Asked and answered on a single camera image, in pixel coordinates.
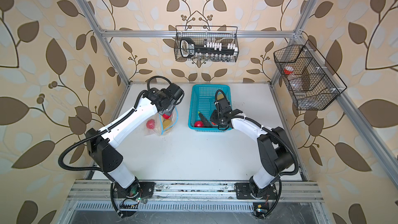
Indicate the back black wire basket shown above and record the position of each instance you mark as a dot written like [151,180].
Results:
[212,43]

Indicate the side black wire basket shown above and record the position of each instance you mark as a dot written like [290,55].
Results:
[320,84]

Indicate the dark toy eggplant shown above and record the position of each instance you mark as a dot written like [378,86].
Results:
[207,123]

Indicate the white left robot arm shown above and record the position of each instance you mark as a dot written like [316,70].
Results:
[103,143]

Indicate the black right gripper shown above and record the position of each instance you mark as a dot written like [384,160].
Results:
[213,117]

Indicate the yellow toy lemon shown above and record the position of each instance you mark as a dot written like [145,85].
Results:
[167,123]

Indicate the teal plastic basket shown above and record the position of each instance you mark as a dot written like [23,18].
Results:
[203,101]

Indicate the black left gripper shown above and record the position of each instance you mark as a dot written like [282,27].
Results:
[174,105]

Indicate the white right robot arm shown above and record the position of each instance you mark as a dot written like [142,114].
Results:
[277,157]

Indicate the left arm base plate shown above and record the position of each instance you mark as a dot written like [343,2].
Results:
[138,189]

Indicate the red capped clear bottle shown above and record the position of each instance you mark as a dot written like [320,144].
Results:
[291,76]

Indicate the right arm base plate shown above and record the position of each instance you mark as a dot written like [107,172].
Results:
[248,191]

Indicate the clear zip top bag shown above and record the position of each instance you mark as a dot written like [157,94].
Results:
[161,125]

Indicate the red toy tomato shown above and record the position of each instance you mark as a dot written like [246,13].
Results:
[199,124]
[151,124]

